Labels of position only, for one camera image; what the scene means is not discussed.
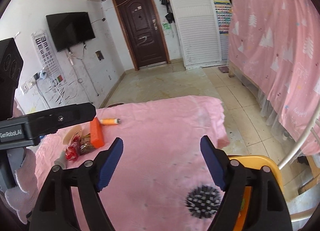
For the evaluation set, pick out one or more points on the black and white spiky ball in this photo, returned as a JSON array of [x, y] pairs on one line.
[[200, 202]]

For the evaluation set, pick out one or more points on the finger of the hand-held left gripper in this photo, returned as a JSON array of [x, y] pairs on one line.
[[65, 118]]

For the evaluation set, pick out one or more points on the beige round disc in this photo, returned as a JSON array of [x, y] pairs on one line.
[[70, 135]]

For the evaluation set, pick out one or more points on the orange lighter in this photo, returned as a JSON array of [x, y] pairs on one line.
[[108, 121]]

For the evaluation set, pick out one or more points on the orange box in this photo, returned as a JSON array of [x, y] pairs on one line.
[[96, 133]]

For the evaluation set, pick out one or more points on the dark floor scale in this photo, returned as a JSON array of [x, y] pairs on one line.
[[223, 69]]

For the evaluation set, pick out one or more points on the white and blue charger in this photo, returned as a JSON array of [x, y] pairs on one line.
[[41, 75]]

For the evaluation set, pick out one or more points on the wall junction box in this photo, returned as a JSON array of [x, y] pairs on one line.
[[100, 56]]

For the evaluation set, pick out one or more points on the white louvered wardrobe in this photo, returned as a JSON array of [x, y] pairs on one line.
[[197, 33]]

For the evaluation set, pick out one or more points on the hanging black bags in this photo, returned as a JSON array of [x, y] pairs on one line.
[[167, 3]]

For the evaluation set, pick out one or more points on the pink tree-print curtain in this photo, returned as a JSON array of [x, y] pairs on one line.
[[275, 58]]

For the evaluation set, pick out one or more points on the colourful grid chart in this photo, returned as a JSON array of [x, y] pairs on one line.
[[222, 18]]

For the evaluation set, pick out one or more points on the wooden bunk bed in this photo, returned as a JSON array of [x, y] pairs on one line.
[[231, 69]]

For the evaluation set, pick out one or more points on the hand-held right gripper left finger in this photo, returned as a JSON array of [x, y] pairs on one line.
[[110, 163]]

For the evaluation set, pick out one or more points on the brown snack wrapper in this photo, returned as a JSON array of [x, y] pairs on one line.
[[86, 145]]

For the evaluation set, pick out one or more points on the yellow plastic chair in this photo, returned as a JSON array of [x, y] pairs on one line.
[[252, 160]]

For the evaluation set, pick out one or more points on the black wall television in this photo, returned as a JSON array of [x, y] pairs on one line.
[[70, 30]]

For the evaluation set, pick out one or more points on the red wrapper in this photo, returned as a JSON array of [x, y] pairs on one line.
[[72, 153]]

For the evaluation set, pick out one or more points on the white wall socket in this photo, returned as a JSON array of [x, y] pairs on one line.
[[27, 86]]

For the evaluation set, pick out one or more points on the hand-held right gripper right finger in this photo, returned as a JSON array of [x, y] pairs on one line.
[[212, 163]]

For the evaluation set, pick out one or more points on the dark brown door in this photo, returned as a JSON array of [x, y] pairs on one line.
[[142, 28]]

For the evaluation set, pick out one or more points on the eye chart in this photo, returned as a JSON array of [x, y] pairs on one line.
[[46, 53]]

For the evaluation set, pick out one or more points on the grey funnel-shaped tube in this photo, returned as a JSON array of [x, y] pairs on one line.
[[60, 160]]

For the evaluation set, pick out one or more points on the white metal rail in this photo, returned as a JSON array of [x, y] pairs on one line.
[[297, 143]]

